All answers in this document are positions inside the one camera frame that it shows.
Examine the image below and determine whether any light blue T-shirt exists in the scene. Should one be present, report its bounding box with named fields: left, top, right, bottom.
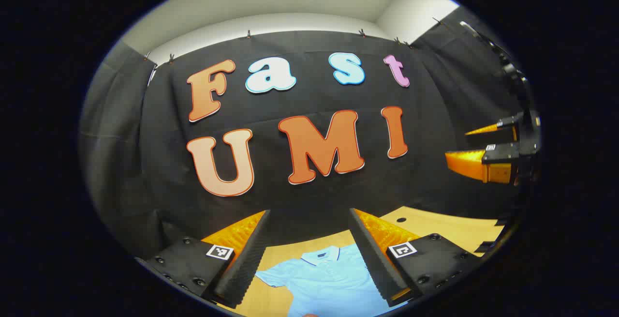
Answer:
left=255, top=243, right=407, bottom=317

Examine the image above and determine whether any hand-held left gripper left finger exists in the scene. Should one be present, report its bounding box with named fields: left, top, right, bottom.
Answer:
left=135, top=210, right=271, bottom=309

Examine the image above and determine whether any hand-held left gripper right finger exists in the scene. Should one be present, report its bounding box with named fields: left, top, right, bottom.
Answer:
left=348, top=208, right=484, bottom=308

